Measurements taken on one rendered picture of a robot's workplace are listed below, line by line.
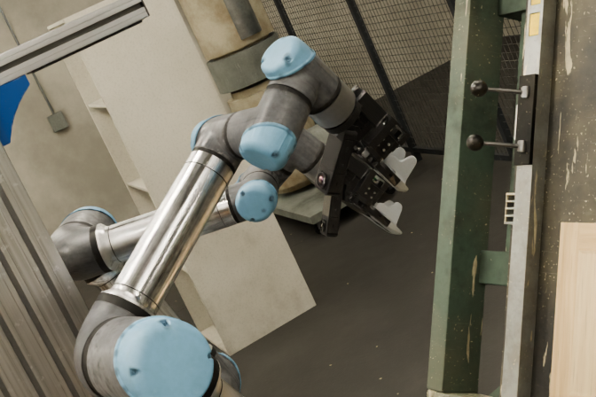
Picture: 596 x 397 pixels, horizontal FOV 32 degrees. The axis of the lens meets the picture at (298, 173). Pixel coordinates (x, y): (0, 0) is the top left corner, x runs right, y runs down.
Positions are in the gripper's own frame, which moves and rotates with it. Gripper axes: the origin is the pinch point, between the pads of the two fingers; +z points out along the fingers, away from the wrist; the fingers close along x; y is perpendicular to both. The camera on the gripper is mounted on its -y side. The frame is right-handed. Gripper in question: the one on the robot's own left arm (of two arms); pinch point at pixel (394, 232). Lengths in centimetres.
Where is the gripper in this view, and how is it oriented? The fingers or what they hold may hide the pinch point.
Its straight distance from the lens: 222.1
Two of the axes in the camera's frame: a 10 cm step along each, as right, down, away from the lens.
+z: 7.5, 5.7, 3.3
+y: 5.6, -8.2, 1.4
